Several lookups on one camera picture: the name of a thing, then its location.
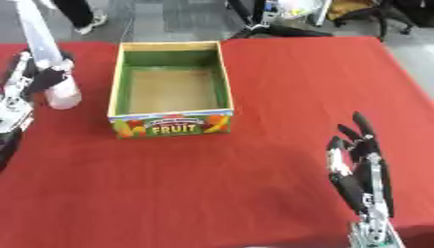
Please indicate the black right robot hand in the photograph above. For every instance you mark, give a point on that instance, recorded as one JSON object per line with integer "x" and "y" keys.
{"x": 355, "y": 187}

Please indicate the white plastic bottle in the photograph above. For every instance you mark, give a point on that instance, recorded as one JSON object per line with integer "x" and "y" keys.
{"x": 63, "y": 93}

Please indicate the black office chair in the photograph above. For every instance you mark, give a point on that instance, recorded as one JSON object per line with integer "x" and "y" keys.
{"x": 373, "y": 13}

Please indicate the person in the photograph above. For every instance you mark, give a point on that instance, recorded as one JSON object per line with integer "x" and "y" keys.
{"x": 79, "y": 14}

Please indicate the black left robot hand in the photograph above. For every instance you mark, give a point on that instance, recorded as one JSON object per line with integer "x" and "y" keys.
{"x": 41, "y": 80}

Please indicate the cardboard box with green inside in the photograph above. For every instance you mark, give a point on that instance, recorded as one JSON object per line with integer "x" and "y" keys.
{"x": 169, "y": 93}

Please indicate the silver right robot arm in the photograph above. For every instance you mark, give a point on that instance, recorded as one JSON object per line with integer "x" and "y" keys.
{"x": 376, "y": 234}

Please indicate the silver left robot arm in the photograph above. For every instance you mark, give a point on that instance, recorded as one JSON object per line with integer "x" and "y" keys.
{"x": 12, "y": 119}

